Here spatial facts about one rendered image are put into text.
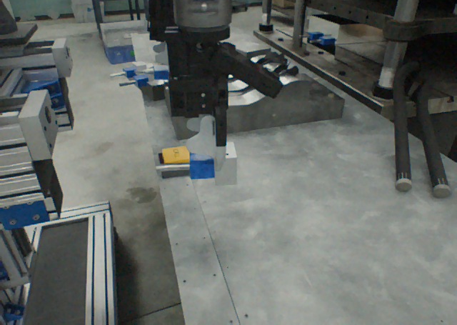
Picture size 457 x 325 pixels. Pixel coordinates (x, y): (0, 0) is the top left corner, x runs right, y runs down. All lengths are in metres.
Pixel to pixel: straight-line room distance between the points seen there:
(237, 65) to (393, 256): 0.41
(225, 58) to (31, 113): 0.38
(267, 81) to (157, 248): 1.34
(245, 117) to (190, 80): 0.48
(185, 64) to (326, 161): 0.49
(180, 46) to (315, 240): 0.40
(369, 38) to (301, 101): 0.82
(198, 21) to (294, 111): 0.59
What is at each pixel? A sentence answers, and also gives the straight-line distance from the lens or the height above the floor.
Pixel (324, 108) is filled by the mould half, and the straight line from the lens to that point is 1.03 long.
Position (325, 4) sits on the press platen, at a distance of 1.75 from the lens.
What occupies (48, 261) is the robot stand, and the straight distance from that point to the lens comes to 1.53.
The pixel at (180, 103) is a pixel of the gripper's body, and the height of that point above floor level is 1.05.
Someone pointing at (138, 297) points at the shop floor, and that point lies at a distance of 1.56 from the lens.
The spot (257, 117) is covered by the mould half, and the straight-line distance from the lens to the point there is 0.94.
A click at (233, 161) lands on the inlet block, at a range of 0.53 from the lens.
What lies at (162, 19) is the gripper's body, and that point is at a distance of 0.96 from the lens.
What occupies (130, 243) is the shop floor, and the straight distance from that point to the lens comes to 1.78.
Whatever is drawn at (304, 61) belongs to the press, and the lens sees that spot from 1.71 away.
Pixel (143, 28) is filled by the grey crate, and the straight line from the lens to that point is 4.57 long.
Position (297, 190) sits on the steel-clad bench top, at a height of 0.80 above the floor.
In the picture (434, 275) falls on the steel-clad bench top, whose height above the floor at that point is 0.80.
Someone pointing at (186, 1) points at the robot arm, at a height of 1.19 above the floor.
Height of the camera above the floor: 1.24
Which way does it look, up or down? 31 degrees down
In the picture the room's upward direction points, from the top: straight up
